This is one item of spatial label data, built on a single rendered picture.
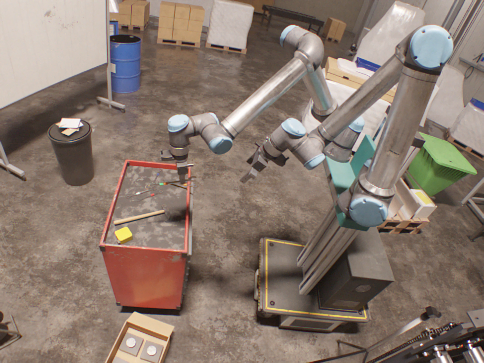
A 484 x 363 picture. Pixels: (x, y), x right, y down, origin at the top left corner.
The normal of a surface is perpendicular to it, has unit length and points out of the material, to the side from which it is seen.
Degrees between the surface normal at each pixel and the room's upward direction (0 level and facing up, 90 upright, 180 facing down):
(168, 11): 90
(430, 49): 83
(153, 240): 0
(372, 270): 0
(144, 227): 0
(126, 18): 90
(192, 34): 90
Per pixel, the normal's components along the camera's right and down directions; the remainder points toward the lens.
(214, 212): 0.19, -0.73
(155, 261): 0.07, 0.68
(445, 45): -0.48, 0.40
